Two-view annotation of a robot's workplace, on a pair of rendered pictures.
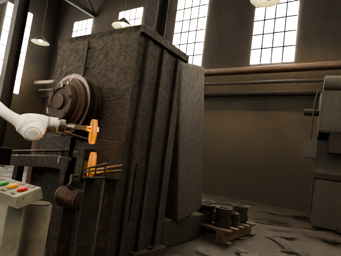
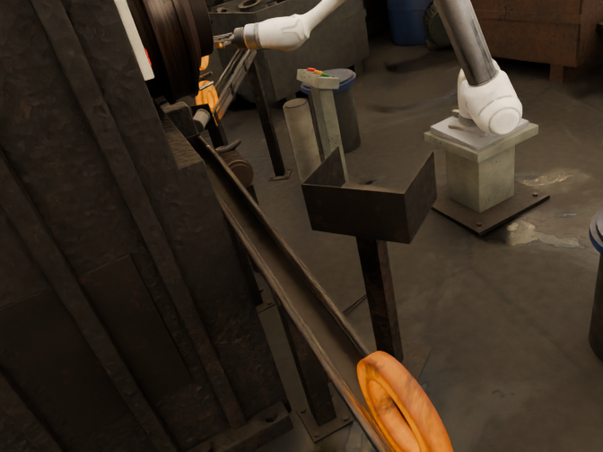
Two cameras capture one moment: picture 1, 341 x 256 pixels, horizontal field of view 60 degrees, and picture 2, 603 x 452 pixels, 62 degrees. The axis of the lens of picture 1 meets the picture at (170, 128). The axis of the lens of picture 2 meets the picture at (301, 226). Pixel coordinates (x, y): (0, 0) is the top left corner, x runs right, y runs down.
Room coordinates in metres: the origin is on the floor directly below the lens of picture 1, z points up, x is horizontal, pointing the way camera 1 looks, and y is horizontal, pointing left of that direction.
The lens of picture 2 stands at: (3.25, 1.90, 1.28)
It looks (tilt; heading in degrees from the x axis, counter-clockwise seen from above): 32 degrees down; 219
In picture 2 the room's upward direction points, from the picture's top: 14 degrees counter-clockwise
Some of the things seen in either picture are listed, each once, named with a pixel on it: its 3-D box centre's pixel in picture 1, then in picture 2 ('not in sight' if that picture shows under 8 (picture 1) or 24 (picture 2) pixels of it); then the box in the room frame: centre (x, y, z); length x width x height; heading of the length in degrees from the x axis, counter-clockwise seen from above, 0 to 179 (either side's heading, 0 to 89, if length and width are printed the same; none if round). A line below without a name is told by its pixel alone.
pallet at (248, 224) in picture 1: (199, 209); not in sight; (3.77, -0.49, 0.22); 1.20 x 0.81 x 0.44; 54
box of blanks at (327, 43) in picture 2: not in sight; (286, 40); (-0.18, -0.54, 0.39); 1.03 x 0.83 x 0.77; 161
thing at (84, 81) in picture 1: (71, 104); (152, 14); (2.25, 0.78, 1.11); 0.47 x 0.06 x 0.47; 56
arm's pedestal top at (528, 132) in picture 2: not in sight; (478, 133); (1.29, 1.36, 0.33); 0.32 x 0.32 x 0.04; 59
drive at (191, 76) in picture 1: (159, 149); not in sight; (3.23, 0.09, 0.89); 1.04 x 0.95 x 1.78; 146
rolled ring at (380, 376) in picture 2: not in sight; (401, 413); (2.86, 1.68, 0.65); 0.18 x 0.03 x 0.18; 59
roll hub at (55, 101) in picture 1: (61, 101); (187, 4); (2.17, 0.83, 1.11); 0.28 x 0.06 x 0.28; 56
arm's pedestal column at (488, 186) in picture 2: not in sight; (479, 169); (1.29, 1.36, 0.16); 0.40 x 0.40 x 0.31; 59
